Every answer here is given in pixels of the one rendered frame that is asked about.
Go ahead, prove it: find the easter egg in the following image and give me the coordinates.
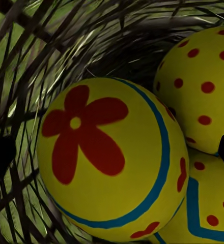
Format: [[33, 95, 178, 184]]
[[147, 145, 224, 244], [152, 25, 224, 157], [37, 75, 189, 243]]

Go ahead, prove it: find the wicker basket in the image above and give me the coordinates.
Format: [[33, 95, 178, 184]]
[[0, 0, 224, 244]]

